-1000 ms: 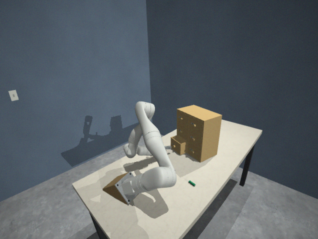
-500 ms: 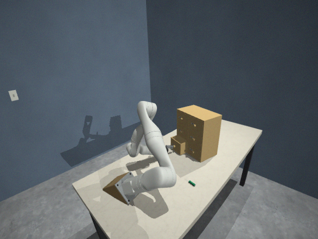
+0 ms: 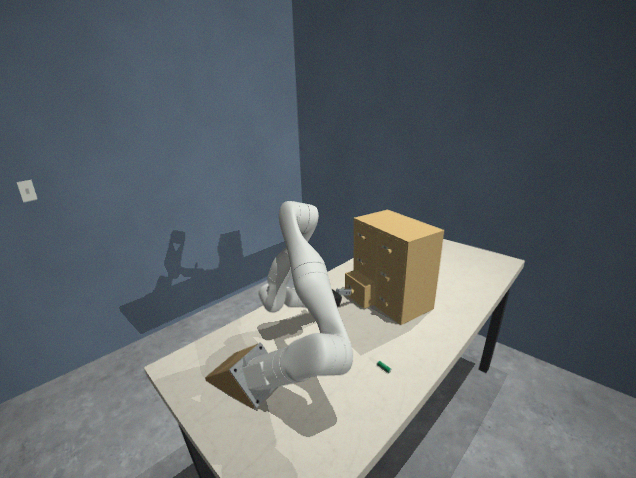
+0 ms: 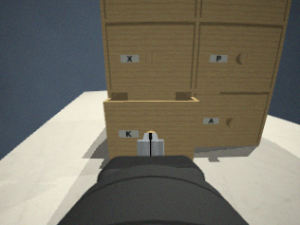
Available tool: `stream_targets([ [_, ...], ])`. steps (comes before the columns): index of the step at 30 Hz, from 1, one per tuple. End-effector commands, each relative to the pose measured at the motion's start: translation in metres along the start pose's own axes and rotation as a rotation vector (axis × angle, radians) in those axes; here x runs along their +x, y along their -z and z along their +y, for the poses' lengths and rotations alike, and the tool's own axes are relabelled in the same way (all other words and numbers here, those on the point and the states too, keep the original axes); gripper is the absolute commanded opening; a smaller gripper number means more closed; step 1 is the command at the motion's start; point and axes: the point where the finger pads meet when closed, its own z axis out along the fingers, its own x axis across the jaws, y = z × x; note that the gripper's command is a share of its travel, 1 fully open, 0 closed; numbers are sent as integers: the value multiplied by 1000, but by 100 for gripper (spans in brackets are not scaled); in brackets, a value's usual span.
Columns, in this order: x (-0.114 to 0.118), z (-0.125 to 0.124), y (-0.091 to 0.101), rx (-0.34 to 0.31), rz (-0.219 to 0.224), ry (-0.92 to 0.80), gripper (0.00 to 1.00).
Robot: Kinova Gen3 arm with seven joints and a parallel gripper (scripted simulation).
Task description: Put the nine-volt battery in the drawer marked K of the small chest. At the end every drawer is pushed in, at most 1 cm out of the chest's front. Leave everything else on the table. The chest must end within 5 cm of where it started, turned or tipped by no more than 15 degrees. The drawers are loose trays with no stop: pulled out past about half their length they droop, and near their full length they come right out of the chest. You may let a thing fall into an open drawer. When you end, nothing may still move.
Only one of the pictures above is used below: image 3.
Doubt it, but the small wooden chest of drawers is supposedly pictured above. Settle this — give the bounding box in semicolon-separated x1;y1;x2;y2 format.
353;210;444;325

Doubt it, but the wooden drawer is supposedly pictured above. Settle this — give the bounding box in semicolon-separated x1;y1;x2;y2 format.
355;246;377;281
345;270;376;309
378;232;407;271
376;284;402;323
377;259;405;298
355;221;378;256

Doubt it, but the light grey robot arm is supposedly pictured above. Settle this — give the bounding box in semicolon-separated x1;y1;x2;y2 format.
242;201;353;391

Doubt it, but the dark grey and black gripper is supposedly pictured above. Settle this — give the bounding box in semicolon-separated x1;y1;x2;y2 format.
332;288;352;306

